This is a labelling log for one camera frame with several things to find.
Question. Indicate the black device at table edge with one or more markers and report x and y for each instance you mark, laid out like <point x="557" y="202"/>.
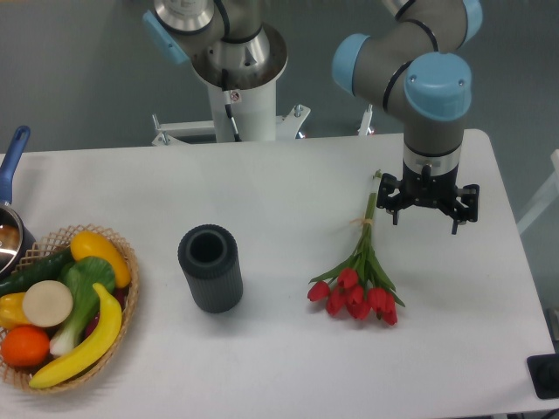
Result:
<point x="543" y="371"/>

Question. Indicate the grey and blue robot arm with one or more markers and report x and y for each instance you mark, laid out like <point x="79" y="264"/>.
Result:
<point x="414" y="74"/>

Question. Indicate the dark red fruit toy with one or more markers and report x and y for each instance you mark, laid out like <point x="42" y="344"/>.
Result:
<point x="120" y="295"/>

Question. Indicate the woven wicker basket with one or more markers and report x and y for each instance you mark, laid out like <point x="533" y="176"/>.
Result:
<point x="53" y="243"/>

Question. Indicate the beige round disc toy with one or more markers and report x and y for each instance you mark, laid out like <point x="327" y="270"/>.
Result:
<point x="47" y="303"/>

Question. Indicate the yellow plastic banana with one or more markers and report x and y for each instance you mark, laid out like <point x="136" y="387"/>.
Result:
<point x="89" y="350"/>

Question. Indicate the dark grey ribbed vase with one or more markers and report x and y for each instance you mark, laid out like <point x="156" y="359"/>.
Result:
<point x="208" y="256"/>

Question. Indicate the red tulip bouquet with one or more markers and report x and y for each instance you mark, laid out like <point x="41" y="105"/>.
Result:
<point x="359" y="284"/>

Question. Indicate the yellow bell pepper toy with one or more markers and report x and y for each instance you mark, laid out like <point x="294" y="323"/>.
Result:
<point x="11" y="311"/>

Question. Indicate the white frame at right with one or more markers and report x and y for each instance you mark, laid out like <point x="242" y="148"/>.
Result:
<point x="541" y="199"/>

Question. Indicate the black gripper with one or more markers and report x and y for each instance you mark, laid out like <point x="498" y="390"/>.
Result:
<point x="425" y="189"/>

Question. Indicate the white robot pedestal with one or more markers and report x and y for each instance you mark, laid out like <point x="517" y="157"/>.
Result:
<point x="241" y="83"/>

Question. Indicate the green bok choy toy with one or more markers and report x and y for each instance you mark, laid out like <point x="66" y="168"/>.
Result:
<point x="79" y="279"/>

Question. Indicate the orange plastic fruit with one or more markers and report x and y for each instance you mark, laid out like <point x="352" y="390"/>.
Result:
<point x="25" y="346"/>

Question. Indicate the green cucumber toy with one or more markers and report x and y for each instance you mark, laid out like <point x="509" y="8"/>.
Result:
<point x="48" y="268"/>

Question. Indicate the blue handled saucepan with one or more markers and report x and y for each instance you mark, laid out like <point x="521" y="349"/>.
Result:
<point x="16" y="239"/>

